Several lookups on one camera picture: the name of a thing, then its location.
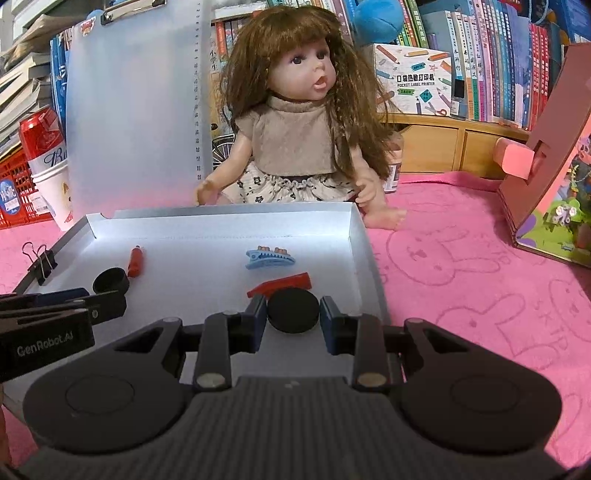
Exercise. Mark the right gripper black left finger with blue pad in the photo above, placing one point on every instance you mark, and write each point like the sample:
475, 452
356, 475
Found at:
222, 335

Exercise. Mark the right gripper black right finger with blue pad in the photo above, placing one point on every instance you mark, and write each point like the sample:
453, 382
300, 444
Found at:
375, 346

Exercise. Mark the black round puck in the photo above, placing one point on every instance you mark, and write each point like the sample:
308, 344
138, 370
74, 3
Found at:
293, 310

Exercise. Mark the black binder clip on rim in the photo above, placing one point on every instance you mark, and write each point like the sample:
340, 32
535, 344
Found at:
42, 261

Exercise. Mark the red hair clip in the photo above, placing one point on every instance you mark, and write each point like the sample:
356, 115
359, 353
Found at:
268, 288

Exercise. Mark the blue hair clip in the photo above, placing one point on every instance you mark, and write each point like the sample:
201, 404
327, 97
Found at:
263, 257

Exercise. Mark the white shallow cardboard box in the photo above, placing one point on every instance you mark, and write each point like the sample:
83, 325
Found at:
194, 266

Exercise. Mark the black round cap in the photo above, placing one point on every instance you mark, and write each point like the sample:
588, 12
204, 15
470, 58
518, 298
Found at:
111, 279

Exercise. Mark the pink bunny tablecloth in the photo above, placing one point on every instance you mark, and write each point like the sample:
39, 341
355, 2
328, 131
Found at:
496, 382

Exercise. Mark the small red cylinder piece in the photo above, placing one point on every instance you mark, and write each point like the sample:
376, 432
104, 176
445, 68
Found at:
136, 262

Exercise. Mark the red plastic basket left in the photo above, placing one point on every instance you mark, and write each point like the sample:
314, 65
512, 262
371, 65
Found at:
21, 202

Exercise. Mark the white paper cup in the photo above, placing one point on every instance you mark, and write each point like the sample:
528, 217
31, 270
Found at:
53, 186

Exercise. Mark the small jar behind doll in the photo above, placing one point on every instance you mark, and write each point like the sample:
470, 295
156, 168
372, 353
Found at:
392, 166

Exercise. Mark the red soda can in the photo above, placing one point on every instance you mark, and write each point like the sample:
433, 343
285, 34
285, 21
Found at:
42, 140

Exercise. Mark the wooden drawer cabinet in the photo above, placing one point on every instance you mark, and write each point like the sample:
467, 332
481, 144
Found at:
438, 144

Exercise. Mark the brown-haired baby doll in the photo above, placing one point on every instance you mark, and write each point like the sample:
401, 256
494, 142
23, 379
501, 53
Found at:
303, 105

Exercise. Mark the pink cardboard toy house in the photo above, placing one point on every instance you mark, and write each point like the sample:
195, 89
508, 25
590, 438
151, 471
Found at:
546, 190

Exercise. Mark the stack of books left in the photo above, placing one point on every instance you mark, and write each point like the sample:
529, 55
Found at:
25, 76

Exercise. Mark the white label printer box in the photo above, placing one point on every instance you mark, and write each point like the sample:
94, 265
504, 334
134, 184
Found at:
416, 80

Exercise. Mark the translucent clipboard folder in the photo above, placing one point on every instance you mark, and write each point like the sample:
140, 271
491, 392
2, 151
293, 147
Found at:
136, 107

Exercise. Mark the blue white plush large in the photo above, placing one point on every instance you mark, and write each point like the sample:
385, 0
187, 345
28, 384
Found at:
378, 21

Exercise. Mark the row of colourful books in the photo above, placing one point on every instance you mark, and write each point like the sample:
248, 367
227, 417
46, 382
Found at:
500, 69

